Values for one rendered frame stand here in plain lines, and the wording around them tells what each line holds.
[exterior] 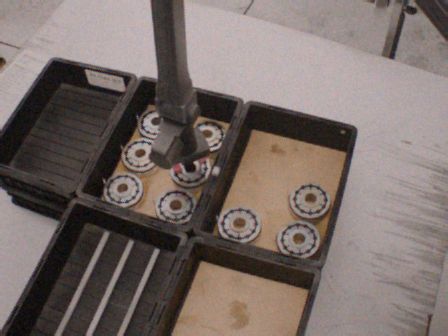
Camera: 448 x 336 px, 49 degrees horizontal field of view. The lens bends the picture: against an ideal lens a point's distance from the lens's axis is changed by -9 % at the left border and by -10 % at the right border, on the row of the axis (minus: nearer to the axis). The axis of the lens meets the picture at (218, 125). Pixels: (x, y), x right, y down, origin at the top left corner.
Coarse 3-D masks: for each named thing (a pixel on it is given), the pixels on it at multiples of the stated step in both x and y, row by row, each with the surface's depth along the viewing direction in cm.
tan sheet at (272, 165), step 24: (264, 144) 140; (288, 144) 140; (240, 168) 136; (264, 168) 136; (288, 168) 136; (312, 168) 135; (336, 168) 135; (240, 192) 132; (264, 192) 132; (288, 192) 131; (336, 192) 130; (264, 216) 127; (288, 216) 127; (264, 240) 123
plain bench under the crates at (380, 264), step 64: (64, 0) 204; (128, 0) 201; (128, 64) 179; (192, 64) 177; (256, 64) 176; (320, 64) 175; (384, 64) 174; (0, 128) 165; (384, 128) 158; (0, 192) 149; (384, 192) 144; (0, 256) 136; (384, 256) 132; (0, 320) 125; (320, 320) 123; (384, 320) 122
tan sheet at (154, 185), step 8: (200, 120) 146; (136, 136) 144; (120, 168) 138; (160, 168) 137; (152, 176) 136; (160, 176) 136; (168, 176) 136; (144, 184) 134; (152, 184) 134; (160, 184) 134; (168, 184) 134; (152, 192) 133; (160, 192) 133; (200, 192) 132; (144, 200) 132; (152, 200) 131; (144, 208) 130; (152, 208) 130; (176, 208) 130
